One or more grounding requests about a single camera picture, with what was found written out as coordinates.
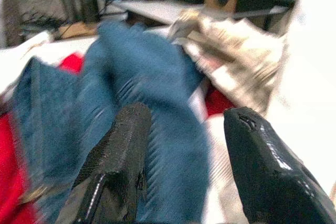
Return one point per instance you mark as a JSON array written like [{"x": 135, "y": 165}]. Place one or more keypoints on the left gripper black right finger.
[{"x": 267, "y": 169}]

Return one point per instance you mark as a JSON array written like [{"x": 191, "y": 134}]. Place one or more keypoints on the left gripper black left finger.
[{"x": 115, "y": 150}]

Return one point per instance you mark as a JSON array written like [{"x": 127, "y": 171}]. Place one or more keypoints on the teal garment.
[{"x": 131, "y": 64}]

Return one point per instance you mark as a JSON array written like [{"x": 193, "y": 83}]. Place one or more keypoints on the white garment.
[{"x": 309, "y": 77}]

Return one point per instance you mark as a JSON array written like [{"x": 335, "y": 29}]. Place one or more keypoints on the red garment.
[{"x": 10, "y": 169}]

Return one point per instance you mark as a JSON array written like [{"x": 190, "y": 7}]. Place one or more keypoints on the beige garment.
[{"x": 236, "y": 58}]

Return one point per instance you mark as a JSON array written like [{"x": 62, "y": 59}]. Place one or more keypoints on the grey table black frame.
[{"x": 157, "y": 9}]

